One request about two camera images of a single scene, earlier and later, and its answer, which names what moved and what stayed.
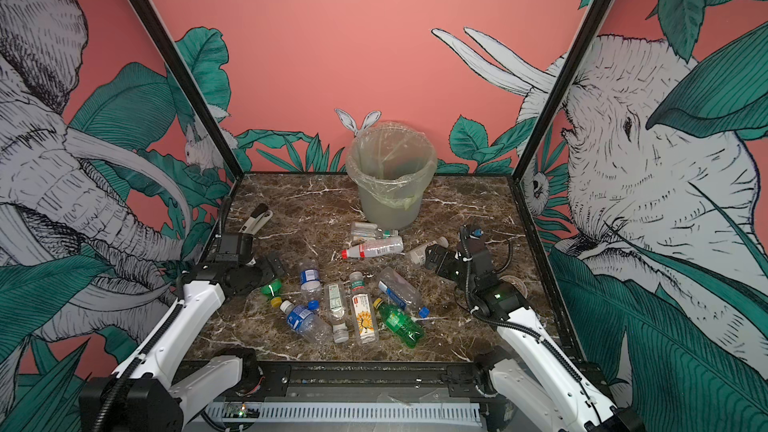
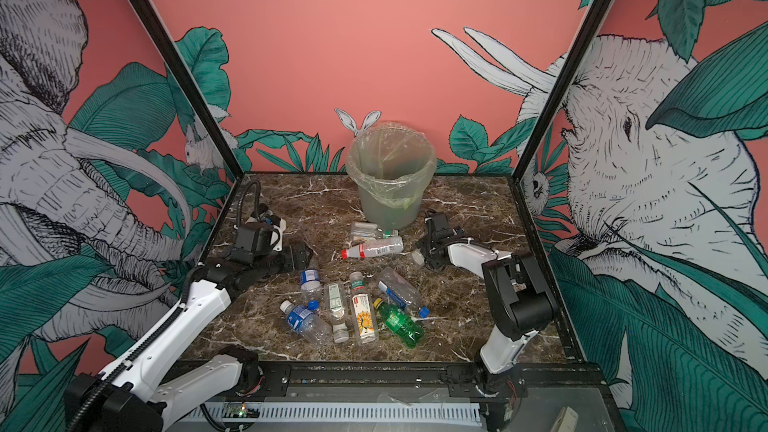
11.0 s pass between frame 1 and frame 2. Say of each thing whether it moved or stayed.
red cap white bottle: stayed
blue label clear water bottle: stayed
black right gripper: moved
